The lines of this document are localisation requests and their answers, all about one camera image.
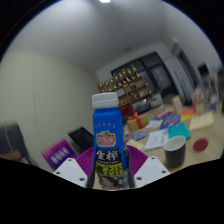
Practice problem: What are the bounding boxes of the dark tan-trimmed luggage bag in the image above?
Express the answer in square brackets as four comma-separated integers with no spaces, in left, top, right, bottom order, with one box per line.
[0,123,26,161]

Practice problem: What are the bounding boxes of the black mug with white inside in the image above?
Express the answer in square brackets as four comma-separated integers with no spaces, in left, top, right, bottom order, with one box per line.
[163,135,187,169]

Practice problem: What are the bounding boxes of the blue colourful book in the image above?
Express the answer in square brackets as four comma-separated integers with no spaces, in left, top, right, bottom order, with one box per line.
[159,114,182,130]

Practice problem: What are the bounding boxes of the flat round red coaster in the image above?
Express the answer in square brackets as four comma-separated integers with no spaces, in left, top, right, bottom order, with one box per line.
[193,138,209,153]

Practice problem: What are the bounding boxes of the wooden shelf unit with trophies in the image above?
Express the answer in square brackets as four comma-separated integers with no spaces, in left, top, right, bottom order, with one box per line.
[97,64,153,116]

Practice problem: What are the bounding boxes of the teal book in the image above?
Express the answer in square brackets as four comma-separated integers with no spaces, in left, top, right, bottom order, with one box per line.
[168,122,191,140]

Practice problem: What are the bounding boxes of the pink flowers in white pot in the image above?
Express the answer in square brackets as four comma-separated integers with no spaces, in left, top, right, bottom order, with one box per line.
[192,87,206,106]

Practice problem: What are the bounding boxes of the black office chair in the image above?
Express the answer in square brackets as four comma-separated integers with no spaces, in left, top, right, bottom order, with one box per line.
[67,126,95,153]

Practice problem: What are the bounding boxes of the purple sign board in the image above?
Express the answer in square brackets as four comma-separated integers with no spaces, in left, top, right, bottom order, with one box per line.
[41,139,78,171]

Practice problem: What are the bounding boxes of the standing wooden card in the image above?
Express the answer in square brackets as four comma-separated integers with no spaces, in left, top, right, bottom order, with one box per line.
[171,95,184,115]

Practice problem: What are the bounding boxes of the black-framed glass door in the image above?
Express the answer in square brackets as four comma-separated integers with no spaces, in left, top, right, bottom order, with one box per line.
[111,51,178,98]

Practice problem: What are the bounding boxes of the blue white-capped drink bottle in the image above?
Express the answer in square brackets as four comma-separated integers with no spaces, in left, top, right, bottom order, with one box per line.
[91,92,129,190]

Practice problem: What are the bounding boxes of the yellow gift box, red ribbon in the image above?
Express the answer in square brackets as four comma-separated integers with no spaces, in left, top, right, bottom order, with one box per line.
[126,111,150,133]

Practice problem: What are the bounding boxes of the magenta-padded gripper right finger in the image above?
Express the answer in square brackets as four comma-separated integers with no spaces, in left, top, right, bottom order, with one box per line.
[125,144,171,188]

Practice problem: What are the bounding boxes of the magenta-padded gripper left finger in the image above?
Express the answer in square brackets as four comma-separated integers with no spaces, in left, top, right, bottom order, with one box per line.
[53,146,98,188]

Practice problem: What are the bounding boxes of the orange book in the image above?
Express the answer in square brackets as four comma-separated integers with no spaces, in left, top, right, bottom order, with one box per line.
[179,105,198,123]

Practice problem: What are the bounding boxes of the large tan envelope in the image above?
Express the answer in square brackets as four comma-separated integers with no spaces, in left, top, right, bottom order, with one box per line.
[188,110,215,132]

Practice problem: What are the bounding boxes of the small tan envelope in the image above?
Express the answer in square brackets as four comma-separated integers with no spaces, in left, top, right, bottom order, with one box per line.
[125,138,145,151]

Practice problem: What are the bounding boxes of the pink flat box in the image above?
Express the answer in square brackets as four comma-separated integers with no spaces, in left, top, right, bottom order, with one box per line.
[154,109,174,120]

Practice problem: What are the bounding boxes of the white paper sheet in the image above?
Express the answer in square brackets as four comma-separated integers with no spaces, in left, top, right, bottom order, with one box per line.
[143,129,170,150]

